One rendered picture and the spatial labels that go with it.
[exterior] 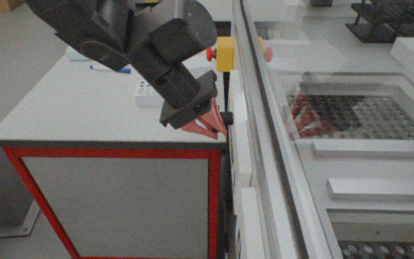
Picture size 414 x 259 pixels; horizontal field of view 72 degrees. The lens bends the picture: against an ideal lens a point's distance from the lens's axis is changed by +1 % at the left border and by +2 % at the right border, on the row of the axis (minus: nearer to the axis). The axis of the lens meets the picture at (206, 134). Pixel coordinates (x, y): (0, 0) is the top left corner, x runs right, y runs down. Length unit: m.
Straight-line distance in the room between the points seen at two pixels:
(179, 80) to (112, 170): 0.47
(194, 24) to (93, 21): 0.11
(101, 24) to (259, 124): 0.21
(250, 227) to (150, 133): 0.44
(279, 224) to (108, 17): 0.28
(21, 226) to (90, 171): 0.85
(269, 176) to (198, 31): 0.18
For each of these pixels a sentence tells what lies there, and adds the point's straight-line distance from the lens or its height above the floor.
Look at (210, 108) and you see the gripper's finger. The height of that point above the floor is 0.97.
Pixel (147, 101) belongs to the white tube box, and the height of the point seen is 0.78.
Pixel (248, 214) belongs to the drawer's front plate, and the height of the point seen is 0.93.
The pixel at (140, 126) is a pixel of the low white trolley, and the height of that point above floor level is 0.76.
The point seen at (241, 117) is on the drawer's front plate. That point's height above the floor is 0.93.
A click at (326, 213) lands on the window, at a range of 0.20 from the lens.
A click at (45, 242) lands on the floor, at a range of 1.56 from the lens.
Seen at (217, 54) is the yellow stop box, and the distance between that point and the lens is 0.77.
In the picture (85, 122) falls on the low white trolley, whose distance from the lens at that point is 0.79.
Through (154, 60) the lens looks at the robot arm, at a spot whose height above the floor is 1.04.
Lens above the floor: 1.21
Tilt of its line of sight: 40 degrees down
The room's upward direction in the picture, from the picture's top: straight up
